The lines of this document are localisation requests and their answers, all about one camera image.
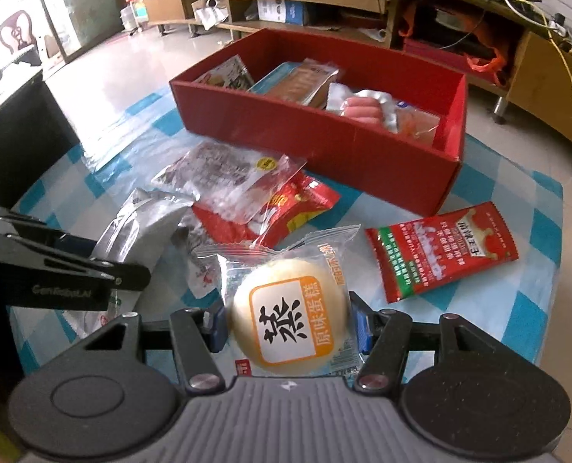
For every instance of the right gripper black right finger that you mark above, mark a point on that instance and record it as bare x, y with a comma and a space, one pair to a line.
382, 339

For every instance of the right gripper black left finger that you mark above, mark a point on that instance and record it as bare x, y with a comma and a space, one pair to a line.
197, 334

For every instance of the red crown spicy strip packet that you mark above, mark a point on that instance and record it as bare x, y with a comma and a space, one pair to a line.
417, 256

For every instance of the round steamed cake packet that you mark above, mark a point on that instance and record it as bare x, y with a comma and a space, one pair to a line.
288, 311

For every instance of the silver foil snack bag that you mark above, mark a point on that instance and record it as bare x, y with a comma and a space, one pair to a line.
138, 234

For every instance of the clear dark snack packet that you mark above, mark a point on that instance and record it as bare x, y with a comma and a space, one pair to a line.
230, 181

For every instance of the red spicy snack bag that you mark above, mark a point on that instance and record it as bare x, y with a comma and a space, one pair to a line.
291, 207

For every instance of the sausage packet clear plastic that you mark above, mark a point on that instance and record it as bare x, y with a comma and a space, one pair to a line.
382, 110

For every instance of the milk egg cake packet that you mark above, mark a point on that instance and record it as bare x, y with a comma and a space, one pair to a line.
306, 83

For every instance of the black cabinet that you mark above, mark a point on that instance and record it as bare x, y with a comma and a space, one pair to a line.
34, 132

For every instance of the red cardboard box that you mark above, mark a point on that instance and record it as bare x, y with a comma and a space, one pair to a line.
402, 171

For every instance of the wooden chair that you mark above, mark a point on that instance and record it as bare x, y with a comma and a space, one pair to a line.
16, 34

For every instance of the orange plastic bag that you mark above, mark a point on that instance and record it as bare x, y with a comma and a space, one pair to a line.
459, 40

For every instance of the wooden tv stand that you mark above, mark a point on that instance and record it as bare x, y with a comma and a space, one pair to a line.
520, 50

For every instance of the blue white carton box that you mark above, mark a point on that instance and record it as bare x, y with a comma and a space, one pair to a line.
283, 11

